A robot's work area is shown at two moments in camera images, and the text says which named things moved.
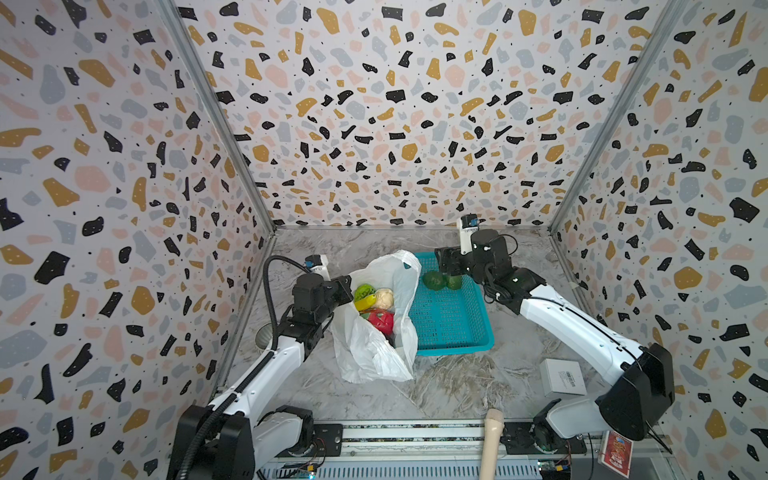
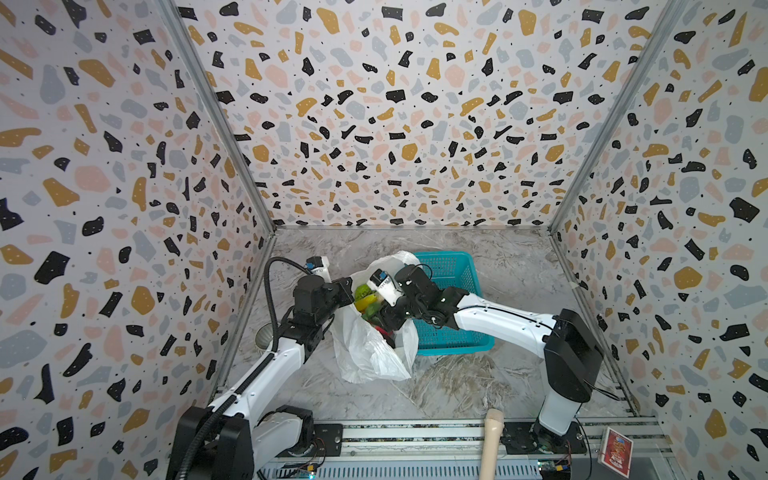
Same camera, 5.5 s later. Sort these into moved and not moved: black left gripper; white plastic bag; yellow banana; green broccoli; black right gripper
Moved: black right gripper
Not moved: white plastic bag; yellow banana; green broccoli; black left gripper
